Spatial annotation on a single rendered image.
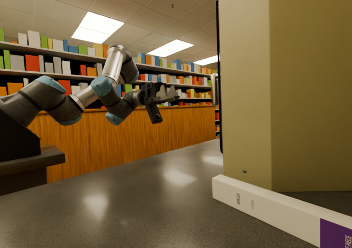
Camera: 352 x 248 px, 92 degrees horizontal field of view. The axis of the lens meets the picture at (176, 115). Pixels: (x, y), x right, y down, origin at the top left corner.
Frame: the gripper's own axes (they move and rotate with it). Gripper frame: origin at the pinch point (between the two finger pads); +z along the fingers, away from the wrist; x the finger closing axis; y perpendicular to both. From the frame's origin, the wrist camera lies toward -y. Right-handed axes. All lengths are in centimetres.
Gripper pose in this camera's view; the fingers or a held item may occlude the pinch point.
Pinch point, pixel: (174, 98)
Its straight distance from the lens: 61.6
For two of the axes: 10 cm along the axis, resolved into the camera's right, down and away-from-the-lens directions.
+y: -0.5, -10.0, -0.5
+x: 7.4, -0.7, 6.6
